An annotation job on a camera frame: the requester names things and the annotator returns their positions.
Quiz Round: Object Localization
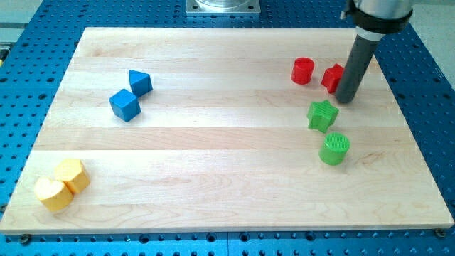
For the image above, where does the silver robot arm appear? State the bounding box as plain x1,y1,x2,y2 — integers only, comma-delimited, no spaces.
335,0,414,104

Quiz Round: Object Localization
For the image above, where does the red star block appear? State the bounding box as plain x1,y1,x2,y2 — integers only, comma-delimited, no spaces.
321,63,344,94

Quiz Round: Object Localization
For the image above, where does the yellow hexagon block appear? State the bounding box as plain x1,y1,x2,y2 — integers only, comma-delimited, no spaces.
54,159,90,194

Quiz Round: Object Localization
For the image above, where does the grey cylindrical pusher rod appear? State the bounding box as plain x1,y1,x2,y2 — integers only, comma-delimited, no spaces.
335,36,379,104

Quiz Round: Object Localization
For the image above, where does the yellow heart block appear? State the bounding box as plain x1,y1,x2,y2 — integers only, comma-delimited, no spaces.
34,177,74,212

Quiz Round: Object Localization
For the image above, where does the light wooden board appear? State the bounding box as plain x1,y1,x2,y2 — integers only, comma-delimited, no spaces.
1,28,454,234

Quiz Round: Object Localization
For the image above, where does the green star block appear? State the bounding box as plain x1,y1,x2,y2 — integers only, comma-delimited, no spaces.
307,100,339,133

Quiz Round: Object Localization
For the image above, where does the red cylinder block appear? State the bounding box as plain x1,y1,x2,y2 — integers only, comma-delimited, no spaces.
291,57,315,85

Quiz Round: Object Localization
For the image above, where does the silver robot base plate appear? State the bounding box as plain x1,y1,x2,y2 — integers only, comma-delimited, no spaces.
186,0,261,14

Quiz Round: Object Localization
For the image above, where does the green cylinder block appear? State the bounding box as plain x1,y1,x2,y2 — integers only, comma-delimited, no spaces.
318,132,350,166

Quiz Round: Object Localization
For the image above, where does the blue triangular prism block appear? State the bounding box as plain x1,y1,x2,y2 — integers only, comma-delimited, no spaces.
129,70,153,97

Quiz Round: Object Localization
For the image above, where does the blue cube block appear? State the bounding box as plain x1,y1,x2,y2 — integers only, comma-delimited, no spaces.
109,89,141,122

